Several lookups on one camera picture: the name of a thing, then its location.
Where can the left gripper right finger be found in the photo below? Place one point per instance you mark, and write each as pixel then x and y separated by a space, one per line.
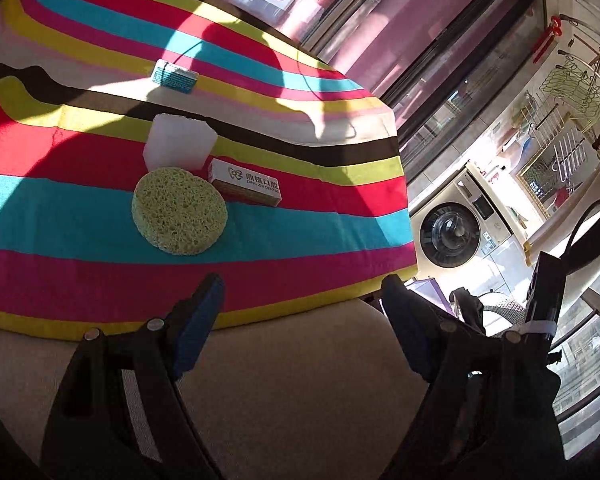
pixel 488 409

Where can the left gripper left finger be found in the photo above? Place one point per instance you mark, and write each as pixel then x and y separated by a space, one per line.
pixel 118 414

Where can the green round sponge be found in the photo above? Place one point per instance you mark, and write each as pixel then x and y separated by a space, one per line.
pixel 177 212

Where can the white foam block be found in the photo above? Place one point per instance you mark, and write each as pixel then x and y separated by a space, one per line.
pixel 177 141

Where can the white wicker chair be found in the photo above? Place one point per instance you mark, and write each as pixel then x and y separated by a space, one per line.
pixel 500 312

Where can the black cloth on chair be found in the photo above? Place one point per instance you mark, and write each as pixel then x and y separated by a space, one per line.
pixel 470 308

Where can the gold washing machine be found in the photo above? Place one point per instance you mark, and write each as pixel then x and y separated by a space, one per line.
pixel 460 225

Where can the beige seat cushion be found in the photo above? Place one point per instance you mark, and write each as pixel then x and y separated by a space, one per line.
pixel 325 394

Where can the striped colourful cushion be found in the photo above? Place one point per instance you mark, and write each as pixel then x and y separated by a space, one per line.
pixel 76 105

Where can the teal small box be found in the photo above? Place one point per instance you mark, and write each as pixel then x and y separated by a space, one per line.
pixel 174 77

